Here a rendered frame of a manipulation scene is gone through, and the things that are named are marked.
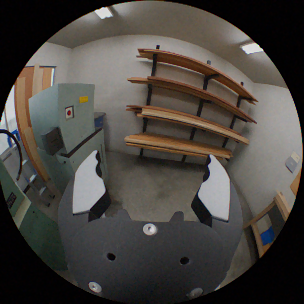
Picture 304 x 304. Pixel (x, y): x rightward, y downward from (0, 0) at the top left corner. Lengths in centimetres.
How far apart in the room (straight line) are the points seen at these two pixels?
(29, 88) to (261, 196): 470
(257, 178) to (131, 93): 316
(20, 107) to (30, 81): 48
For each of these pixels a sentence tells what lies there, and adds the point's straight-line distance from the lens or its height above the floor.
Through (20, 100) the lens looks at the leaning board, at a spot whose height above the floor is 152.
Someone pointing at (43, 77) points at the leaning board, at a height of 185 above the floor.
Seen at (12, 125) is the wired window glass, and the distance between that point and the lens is 227.
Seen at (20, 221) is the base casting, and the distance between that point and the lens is 89.
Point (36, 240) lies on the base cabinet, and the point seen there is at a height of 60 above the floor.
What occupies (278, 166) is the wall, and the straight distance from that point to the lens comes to 249.
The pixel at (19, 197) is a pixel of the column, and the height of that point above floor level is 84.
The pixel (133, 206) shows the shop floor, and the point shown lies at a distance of 144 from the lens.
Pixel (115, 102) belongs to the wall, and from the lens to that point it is 202.
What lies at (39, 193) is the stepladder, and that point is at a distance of 175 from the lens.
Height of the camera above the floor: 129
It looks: 32 degrees down
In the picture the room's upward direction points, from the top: 10 degrees clockwise
